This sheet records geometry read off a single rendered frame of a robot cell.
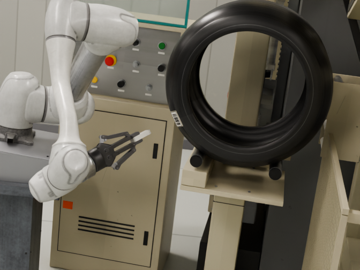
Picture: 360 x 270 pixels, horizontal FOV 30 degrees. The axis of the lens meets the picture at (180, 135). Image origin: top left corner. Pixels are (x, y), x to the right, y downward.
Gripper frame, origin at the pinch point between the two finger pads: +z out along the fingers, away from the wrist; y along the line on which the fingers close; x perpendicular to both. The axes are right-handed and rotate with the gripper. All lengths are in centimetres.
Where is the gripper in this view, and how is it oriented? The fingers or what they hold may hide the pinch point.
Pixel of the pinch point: (140, 135)
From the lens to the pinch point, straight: 228.0
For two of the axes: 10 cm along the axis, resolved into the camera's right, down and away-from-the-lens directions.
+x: 4.9, -0.4, -8.7
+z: 7.8, -4.3, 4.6
